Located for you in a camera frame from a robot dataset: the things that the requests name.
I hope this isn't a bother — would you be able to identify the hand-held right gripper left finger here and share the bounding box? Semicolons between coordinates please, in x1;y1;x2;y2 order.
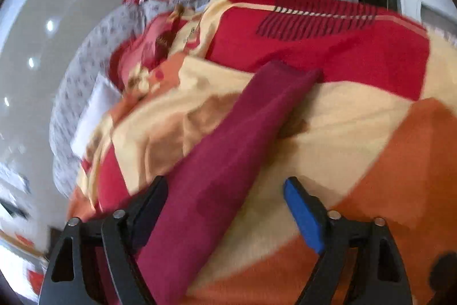
39;176;168;305

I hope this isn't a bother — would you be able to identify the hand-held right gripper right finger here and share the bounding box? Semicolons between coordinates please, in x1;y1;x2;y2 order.
283;176;413;305

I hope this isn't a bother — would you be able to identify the maroon fleece garment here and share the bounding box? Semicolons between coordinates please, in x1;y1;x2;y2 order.
96;60;324;305

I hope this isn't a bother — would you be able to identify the red orange patchwork printed blanket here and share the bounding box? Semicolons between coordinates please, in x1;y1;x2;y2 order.
68;0;457;305

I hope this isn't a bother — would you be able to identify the white pillow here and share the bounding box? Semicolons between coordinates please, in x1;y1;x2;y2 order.
71;73;123;156

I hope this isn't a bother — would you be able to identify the red cushion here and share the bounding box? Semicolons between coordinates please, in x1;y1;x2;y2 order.
109;10;190;91

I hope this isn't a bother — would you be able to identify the floral grey quilt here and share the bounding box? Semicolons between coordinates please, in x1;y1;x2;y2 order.
50;0;359;198

